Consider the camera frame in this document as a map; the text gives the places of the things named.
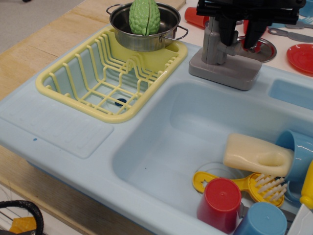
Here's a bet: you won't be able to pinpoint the light blue toy sink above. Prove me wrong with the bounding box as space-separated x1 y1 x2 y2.
0 30 313 235

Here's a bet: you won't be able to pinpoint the blue cup lying sideways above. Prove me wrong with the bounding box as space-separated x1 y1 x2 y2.
275 130 313 204

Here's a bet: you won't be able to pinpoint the yellow dish brush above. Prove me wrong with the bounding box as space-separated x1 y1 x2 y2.
192 171 288 207

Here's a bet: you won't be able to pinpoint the steel pot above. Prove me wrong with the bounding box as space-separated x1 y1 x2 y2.
106 0 188 52

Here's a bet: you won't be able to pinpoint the blue cup front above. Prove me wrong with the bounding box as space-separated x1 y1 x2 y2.
233 202 287 235

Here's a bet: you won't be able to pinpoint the red cup behind faucet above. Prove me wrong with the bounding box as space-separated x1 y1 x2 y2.
184 7 207 28

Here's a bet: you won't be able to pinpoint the steel pot lid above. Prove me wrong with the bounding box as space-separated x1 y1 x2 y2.
237 36 277 63

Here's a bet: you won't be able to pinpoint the red cup in sink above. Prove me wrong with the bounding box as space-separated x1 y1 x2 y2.
197 178 242 234

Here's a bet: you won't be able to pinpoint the grey toy knife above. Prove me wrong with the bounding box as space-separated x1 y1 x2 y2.
268 28 313 43

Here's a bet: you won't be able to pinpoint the black cable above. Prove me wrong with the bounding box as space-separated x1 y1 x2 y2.
0 200 45 235

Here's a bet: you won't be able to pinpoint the white object corner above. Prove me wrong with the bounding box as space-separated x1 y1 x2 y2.
287 204 313 235

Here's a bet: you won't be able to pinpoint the blue cup on table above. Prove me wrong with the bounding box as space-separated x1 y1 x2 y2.
299 0 313 17

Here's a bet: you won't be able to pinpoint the yellow toy bottle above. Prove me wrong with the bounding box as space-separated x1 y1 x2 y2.
299 162 313 210

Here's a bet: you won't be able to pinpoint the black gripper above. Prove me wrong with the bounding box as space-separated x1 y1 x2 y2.
197 0 306 48

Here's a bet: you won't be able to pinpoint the yellow dish rack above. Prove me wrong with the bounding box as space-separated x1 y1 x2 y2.
35 25 188 123

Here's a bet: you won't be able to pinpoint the cream toy bottle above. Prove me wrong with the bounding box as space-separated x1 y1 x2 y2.
223 133 294 177

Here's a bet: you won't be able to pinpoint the red plate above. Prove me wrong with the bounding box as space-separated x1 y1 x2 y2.
286 44 313 76

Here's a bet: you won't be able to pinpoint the grey toy spatula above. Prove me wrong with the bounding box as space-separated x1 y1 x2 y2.
286 21 313 29

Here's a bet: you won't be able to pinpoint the orange object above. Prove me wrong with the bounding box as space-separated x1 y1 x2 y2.
9 217 37 234

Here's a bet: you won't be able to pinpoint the green toy vegetable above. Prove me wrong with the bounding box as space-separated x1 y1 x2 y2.
129 0 160 36

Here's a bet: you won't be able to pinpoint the red cup on table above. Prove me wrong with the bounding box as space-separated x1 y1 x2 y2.
243 20 268 38

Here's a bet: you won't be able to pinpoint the grey toy faucet with lever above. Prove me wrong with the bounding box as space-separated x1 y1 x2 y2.
189 17 261 91

